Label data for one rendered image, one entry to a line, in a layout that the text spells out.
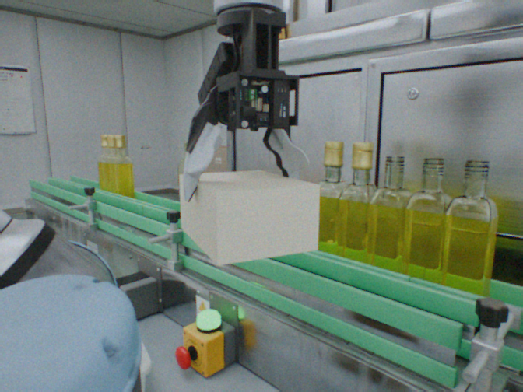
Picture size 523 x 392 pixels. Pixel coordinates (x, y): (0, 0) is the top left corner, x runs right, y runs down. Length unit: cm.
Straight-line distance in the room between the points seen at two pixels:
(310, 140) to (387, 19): 31
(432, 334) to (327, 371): 17
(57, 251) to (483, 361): 42
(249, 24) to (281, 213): 19
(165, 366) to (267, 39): 60
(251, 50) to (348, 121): 50
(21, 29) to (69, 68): 72
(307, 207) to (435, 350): 24
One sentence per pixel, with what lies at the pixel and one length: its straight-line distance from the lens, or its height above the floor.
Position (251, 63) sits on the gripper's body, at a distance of 39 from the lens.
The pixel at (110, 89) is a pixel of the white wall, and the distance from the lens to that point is 665.
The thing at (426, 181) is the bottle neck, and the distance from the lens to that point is 60.
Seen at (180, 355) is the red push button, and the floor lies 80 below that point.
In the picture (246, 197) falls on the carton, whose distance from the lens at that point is 38.
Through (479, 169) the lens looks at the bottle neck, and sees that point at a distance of 58.
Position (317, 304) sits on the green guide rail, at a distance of 60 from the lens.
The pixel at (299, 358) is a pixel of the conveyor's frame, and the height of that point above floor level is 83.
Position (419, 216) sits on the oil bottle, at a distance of 60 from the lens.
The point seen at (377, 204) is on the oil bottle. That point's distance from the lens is 62.
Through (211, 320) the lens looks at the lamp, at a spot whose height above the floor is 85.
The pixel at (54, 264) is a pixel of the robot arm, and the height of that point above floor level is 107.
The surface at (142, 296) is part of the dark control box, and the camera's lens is 92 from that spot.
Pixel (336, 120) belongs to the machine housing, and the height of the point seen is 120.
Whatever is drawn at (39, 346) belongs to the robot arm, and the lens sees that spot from 27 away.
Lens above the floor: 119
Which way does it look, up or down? 10 degrees down
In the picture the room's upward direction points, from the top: straight up
